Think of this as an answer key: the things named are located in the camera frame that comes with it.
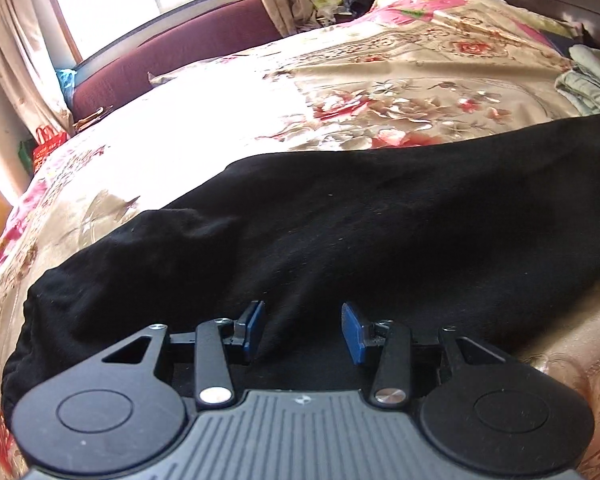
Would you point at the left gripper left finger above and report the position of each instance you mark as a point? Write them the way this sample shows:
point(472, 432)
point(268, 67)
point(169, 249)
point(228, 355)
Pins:
point(216, 344)

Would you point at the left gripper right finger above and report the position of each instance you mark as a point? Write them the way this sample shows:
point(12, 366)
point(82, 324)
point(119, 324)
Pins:
point(405, 365)

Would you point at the black pants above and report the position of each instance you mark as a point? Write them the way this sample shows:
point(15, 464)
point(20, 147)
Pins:
point(497, 236)

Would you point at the red gift bag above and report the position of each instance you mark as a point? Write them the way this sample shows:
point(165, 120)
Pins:
point(49, 140)

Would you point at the floral satin bedspread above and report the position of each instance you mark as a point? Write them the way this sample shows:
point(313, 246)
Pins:
point(410, 74)

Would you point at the maroon upholstered bench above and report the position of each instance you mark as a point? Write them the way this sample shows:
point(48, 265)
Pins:
point(226, 30)

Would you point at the blue plastic bag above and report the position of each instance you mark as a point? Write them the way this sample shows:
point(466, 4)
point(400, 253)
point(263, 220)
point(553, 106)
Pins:
point(67, 83)

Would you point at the folded grey-green clothes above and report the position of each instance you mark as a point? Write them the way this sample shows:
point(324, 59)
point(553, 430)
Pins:
point(581, 84)

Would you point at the beige curtain left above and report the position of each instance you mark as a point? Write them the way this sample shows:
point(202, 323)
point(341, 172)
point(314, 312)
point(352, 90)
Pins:
point(27, 74)

